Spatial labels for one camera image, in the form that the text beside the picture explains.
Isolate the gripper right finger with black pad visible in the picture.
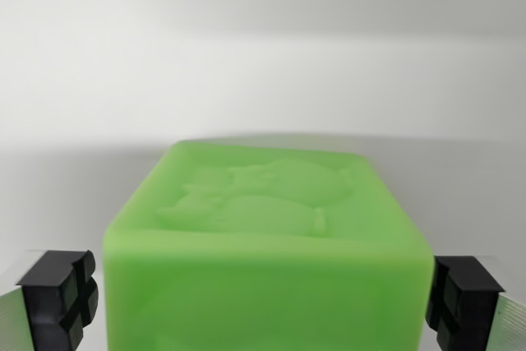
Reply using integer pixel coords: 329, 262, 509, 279
424, 254, 526, 351

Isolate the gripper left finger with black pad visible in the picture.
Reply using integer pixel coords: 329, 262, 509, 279
0, 248, 100, 351

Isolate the green embossed cube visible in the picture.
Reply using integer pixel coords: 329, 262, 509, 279
101, 139, 436, 351

